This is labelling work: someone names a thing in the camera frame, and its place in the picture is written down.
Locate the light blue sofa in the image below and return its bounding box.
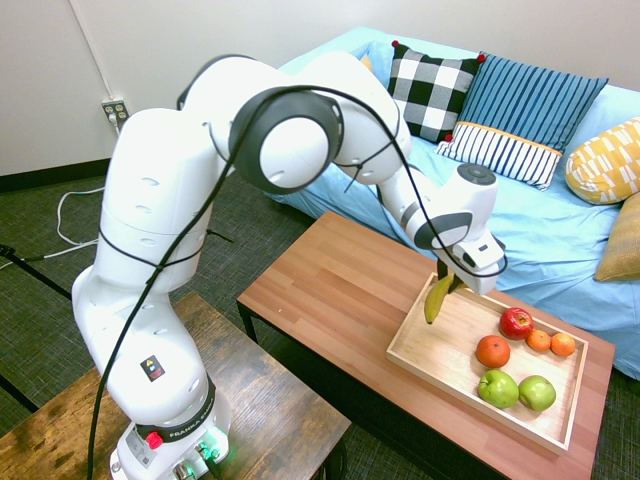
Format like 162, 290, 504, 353
264, 25, 640, 381

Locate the blue striped pillow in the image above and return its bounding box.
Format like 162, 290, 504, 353
457, 51, 610, 154

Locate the green apple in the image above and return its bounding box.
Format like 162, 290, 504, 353
517, 374, 558, 413
477, 368, 520, 410

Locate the yellow banana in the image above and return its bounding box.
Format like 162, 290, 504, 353
423, 272, 457, 326

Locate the black white checked pillow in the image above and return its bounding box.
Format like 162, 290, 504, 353
387, 39, 487, 144

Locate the white power cable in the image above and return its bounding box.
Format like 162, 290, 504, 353
0, 112, 126, 271

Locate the wooden coffee table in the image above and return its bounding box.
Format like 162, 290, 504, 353
236, 209, 617, 480

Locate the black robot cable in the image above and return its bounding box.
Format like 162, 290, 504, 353
85, 84, 509, 480

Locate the wall power outlet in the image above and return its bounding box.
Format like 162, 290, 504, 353
101, 98, 127, 127

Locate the mustard striped pillow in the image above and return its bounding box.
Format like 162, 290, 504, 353
593, 192, 640, 283

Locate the large orange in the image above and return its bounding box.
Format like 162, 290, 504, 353
475, 334, 512, 370

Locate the small orange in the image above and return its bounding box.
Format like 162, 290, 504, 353
526, 329, 552, 353
549, 332, 577, 358

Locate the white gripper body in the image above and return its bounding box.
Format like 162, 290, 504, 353
451, 234, 508, 297

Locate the black camera tripod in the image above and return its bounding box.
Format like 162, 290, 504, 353
0, 242, 72, 409

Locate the yellow patterned bolster pillow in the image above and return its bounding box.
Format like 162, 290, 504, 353
565, 116, 640, 206

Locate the red apple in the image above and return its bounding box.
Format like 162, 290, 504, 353
498, 307, 535, 341

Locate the rustic wooden robot stand table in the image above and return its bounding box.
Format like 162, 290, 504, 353
0, 291, 353, 480

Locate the wooden serving tray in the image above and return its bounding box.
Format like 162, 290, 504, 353
385, 271, 590, 457

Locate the white navy striped pillow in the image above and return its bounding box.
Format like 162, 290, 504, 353
433, 121, 564, 192

